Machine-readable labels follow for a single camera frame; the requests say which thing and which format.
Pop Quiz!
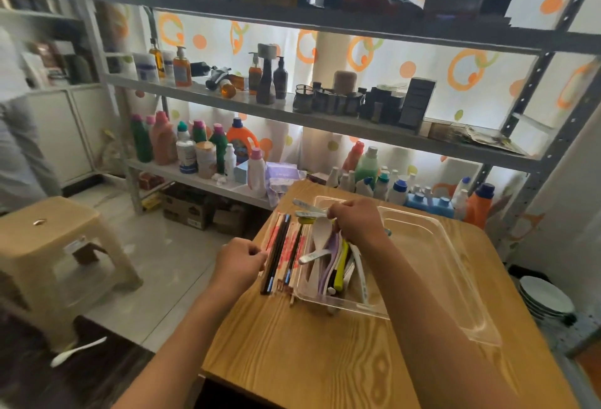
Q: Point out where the white tube bottle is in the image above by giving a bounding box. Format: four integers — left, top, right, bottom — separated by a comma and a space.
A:
132, 52, 160, 84

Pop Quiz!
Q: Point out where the group of dark jars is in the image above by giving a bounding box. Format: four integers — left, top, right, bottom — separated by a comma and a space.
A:
312, 80, 405, 126

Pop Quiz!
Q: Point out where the clear plastic tray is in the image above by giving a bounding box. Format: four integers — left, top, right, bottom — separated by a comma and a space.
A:
293, 195, 502, 347

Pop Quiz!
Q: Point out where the black rectangular box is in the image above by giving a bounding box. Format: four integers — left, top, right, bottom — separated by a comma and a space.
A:
398, 77, 437, 132

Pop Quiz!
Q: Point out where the green bottle with white cap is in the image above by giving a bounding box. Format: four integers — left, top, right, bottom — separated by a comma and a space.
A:
354, 146, 379, 189

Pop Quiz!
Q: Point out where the white bottle with teal cap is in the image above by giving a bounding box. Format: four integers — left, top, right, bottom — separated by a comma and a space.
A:
176, 121, 198, 175

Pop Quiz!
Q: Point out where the red orange bottle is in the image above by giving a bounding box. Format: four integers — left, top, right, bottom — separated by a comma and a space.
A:
341, 140, 365, 175

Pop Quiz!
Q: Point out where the purple tissue pack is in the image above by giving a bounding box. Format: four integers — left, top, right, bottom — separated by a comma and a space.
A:
265, 162, 307, 208

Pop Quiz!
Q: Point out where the yellow plastic utensil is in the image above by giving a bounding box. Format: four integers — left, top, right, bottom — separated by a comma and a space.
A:
334, 240, 351, 293

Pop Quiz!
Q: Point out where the orange detergent bottle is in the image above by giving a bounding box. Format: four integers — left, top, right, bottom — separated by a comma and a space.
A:
226, 117, 260, 165

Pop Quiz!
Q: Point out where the slim orange pump bottle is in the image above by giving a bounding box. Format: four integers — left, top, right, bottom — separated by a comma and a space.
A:
247, 52, 263, 96

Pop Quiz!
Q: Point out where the row of chopsticks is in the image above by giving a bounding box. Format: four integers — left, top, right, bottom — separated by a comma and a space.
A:
259, 211, 308, 307

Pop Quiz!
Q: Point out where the grey blue spoon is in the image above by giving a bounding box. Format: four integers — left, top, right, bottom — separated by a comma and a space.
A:
291, 198, 330, 220

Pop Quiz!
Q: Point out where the white long-handled spoon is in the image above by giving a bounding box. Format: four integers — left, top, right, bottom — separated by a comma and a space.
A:
349, 244, 370, 304

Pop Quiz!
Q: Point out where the stack of white plates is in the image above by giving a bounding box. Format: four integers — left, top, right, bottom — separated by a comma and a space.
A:
518, 275, 578, 328

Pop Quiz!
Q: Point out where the black pump bottle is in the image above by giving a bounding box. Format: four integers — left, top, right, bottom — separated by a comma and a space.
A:
273, 56, 289, 100

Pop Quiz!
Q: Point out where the large cardboard box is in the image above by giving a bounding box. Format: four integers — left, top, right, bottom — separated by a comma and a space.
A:
161, 183, 213, 231

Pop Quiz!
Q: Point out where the person's right forearm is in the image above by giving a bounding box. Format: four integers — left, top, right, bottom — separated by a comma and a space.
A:
364, 241, 524, 409

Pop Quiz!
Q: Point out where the amber pump bottle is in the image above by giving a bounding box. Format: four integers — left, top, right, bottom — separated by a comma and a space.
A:
149, 38, 166, 79

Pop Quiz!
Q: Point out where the blue flat container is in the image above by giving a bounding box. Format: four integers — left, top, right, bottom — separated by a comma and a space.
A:
406, 192, 455, 220

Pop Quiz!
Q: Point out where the group of small white bottles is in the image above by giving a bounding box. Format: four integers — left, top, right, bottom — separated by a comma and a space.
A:
326, 166, 471, 220

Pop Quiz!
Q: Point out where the person's left forearm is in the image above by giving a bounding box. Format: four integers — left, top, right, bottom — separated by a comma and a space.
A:
112, 279, 246, 409

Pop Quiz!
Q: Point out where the small orange bottle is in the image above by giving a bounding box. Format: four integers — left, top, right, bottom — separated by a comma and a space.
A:
219, 75, 245, 99

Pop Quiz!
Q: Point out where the person's left hand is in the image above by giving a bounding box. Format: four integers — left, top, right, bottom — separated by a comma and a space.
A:
211, 237, 269, 289

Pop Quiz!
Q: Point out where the brown cylinder container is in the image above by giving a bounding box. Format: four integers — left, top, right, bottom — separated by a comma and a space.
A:
333, 70, 358, 95

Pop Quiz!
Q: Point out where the orange bottle with blue cap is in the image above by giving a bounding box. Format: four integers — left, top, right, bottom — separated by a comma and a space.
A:
464, 183, 496, 230

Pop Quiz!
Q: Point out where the person's right hand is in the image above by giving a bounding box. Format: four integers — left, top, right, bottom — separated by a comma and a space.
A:
327, 198, 392, 253

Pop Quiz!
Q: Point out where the beige plastic stool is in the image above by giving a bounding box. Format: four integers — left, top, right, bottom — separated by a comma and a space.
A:
0, 195, 144, 349

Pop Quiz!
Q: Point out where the small cardboard box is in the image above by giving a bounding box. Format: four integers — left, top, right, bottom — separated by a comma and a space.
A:
213, 204, 250, 236

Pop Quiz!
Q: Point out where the salmon pink bottle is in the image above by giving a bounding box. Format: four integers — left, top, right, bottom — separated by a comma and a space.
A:
150, 110, 178, 166

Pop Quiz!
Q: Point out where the white curtain with orange circles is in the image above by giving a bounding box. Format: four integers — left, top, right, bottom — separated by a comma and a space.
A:
94, 0, 601, 217

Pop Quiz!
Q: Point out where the black round jar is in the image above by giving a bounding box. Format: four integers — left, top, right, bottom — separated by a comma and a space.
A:
292, 84, 315, 115

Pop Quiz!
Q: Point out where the beige canister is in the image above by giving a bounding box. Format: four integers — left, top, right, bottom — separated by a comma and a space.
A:
195, 140, 218, 179

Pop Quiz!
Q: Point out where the purple plastic spoon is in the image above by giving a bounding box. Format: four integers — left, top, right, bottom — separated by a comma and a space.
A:
319, 232, 341, 298

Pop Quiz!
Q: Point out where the white plastic spoon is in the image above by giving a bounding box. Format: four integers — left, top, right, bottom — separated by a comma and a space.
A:
307, 216, 334, 293

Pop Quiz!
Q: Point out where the black and silver bottle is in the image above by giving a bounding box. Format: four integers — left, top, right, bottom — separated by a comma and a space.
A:
205, 66, 232, 91

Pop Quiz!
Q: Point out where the grey metal shelf rack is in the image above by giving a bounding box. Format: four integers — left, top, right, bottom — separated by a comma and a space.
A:
68, 0, 601, 259

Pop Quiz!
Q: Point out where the dark bottle with white top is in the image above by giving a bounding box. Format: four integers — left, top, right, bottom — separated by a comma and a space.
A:
255, 43, 278, 105

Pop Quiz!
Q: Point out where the pile of paper packets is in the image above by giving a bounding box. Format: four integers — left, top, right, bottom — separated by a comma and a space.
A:
429, 121, 526, 156

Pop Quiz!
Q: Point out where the white cabinet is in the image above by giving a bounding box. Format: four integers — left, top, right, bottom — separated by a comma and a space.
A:
26, 84, 119, 189

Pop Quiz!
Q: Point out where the white bottle with pink cap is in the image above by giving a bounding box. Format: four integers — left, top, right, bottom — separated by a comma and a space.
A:
247, 148, 267, 198

